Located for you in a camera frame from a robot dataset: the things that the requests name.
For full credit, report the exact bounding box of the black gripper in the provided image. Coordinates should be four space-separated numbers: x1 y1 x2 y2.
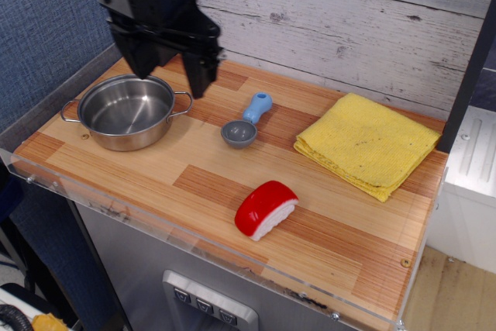
100 0 222 99

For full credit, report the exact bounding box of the stainless steel pot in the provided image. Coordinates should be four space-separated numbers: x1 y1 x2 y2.
60 74 194 152

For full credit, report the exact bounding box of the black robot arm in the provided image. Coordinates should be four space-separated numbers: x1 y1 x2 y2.
99 0 222 99

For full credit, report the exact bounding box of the yellow folded towel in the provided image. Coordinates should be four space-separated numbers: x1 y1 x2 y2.
294 93 440 202

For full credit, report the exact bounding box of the blue grey toy scoop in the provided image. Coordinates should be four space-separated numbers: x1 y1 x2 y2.
221 92 273 149

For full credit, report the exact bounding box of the red white toy sushi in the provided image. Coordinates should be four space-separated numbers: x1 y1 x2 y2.
234 181 299 241

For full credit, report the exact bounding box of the clear acrylic table guard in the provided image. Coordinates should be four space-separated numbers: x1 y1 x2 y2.
11 61 447 330

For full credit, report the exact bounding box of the silver button panel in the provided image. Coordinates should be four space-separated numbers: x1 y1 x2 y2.
162 270 259 330

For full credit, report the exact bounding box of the white side cabinet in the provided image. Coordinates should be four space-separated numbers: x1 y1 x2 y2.
427 106 495 273

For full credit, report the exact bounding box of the black left vertical post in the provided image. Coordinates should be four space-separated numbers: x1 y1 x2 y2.
156 46 181 67

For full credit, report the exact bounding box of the black vertical post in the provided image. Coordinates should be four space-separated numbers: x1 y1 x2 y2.
156 46 181 67
436 0 495 153

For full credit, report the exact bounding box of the black right vertical post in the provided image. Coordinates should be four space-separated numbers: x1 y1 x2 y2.
436 0 495 153

